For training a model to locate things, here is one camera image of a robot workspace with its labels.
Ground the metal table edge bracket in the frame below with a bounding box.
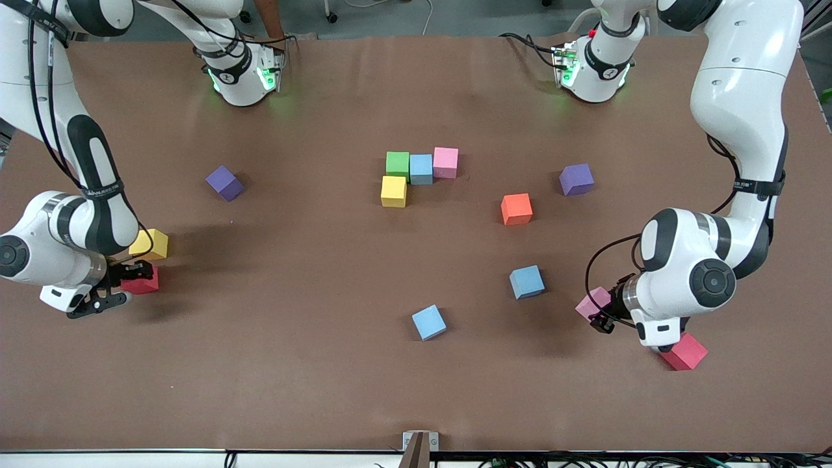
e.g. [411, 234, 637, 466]
[402, 431, 439, 468]

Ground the aluminium frame post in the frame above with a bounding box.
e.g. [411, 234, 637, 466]
[801, 0, 832, 40]

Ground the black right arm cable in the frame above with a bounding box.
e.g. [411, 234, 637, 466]
[26, 0, 155, 264]

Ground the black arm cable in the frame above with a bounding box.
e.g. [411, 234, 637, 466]
[26, 0, 155, 264]
[584, 133, 745, 326]

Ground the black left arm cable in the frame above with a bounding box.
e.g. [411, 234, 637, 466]
[584, 133, 745, 326]

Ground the light blue foam cube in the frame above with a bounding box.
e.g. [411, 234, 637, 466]
[409, 153, 434, 186]
[509, 265, 546, 300]
[411, 304, 448, 342]

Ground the red foam cube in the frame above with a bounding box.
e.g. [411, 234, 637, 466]
[121, 265, 161, 295]
[660, 333, 709, 372]

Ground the black base power cable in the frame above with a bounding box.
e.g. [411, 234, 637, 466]
[499, 32, 561, 69]

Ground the yellow foam cube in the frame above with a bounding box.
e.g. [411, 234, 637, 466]
[380, 175, 408, 209]
[129, 228, 170, 261]

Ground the orange foam cube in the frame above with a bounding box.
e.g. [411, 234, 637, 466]
[500, 193, 534, 226]

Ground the pink foam cube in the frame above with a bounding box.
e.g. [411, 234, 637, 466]
[575, 287, 613, 321]
[433, 147, 460, 179]

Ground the white floor cable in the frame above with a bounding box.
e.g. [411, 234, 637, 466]
[344, 0, 435, 36]

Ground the purple foam cube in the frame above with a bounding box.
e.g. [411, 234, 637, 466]
[205, 165, 246, 202]
[559, 163, 595, 197]

